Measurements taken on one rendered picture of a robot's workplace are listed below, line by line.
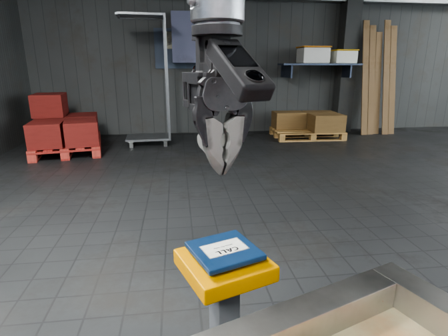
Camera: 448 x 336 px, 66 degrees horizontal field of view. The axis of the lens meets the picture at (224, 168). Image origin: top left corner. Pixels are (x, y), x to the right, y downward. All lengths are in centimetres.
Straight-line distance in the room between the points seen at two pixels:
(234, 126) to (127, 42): 640
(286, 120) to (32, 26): 472
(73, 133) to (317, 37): 475
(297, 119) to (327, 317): 616
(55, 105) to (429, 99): 721
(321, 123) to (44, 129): 428
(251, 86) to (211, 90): 9
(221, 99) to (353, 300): 30
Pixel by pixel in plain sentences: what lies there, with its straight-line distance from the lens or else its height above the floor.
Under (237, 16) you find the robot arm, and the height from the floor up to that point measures 131.
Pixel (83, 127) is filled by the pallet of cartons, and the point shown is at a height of 45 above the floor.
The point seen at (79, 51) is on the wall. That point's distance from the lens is 702.
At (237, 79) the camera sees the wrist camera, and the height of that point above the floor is 123.
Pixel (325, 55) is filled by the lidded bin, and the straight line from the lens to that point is 664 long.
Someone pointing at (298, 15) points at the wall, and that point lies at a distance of 725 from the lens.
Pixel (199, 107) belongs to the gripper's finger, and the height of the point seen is 120.
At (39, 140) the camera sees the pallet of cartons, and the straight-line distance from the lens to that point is 530.
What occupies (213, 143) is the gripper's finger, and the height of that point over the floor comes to 114.
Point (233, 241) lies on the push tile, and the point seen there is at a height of 97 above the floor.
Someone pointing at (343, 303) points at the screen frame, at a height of 99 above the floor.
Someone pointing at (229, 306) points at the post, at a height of 87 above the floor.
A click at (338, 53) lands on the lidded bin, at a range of 678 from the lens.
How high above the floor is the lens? 125
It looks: 16 degrees down
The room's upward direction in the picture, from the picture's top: straight up
